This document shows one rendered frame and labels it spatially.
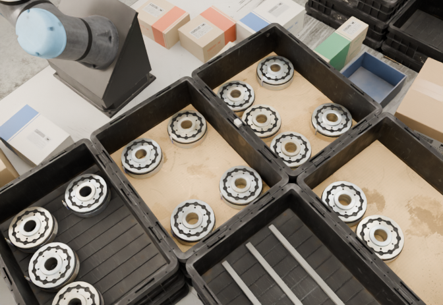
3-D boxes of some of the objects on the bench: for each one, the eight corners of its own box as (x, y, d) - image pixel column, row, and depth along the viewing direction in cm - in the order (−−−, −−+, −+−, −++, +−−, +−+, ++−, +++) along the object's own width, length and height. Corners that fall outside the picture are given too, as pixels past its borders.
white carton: (262, 60, 150) (263, 40, 143) (236, 42, 156) (236, 22, 148) (302, 28, 157) (305, 8, 150) (276, 12, 162) (277, -9, 155)
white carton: (5, 146, 138) (-9, 129, 130) (36, 119, 142) (24, 101, 135) (49, 180, 130) (37, 165, 123) (80, 151, 135) (70, 134, 128)
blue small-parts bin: (362, 130, 134) (367, 116, 128) (321, 102, 140) (324, 87, 134) (401, 90, 141) (407, 75, 135) (360, 65, 147) (364, 50, 141)
